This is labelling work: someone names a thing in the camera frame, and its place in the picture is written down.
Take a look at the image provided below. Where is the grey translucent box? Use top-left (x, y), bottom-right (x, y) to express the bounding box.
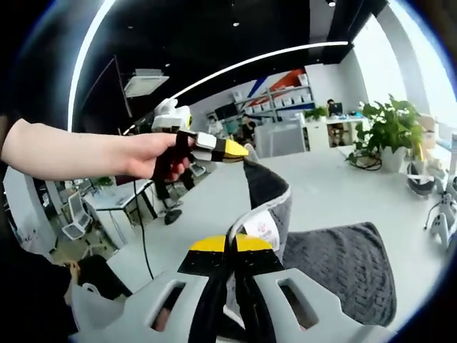
top-left (253, 119), bottom-right (307, 159)

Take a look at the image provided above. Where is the large green potted plant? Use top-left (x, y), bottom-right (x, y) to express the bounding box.
top-left (346, 94), bottom-right (426, 172)

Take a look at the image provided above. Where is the white game controller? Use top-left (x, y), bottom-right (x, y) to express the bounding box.
top-left (437, 191), bottom-right (457, 215)
top-left (430, 212), bottom-right (451, 250)

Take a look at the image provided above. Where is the black round base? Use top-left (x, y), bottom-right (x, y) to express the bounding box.
top-left (164, 209), bottom-right (183, 226)

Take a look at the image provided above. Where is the black coiled cable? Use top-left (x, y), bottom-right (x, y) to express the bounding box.
top-left (348, 152), bottom-right (383, 171)

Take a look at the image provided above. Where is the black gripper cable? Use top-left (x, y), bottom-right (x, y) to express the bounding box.
top-left (132, 177), bottom-right (155, 280)

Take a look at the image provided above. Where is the ceiling air conditioner unit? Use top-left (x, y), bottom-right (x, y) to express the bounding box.
top-left (123, 69), bottom-right (171, 98)

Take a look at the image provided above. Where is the small green potted plant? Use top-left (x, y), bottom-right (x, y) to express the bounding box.
top-left (304, 106), bottom-right (328, 122)

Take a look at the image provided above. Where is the white mesh office chair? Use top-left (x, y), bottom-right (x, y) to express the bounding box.
top-left (62, 191), bottom-right (93, 241)

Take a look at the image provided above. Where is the person's left hand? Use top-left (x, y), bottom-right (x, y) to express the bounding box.
top-left (122, 131), bottom-right (196, 182)

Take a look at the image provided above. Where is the straight ceiling light strip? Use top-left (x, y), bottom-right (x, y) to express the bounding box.
top-left (123, 40), bottom-right (349, 135)

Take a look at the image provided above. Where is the black screen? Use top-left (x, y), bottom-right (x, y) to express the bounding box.
top-left (214, 103), bottom-right (237, 121)

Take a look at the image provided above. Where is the storage shelf with white boxes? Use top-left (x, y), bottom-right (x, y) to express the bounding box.
top-left (231, 73), bottom-right (317, 117)

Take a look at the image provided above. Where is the white headset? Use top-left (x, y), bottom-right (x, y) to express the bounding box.
top-left (406, 161), bottom-right (437, 197)

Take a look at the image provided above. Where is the white partition panel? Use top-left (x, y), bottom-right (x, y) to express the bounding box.
top-left (2, 166), bottom-right (58, 253)

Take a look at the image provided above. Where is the grey towel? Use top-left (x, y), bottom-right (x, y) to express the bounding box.
top-left (223, 159), bottom-right (398, 328)

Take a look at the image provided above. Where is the long curved ceiling light strip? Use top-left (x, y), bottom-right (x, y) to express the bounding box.
top-left (66, 0), bottom-right (117, 131)

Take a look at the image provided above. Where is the white side desk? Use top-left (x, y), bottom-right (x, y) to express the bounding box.
top-left (84, 178), bottom-right (158, 247)

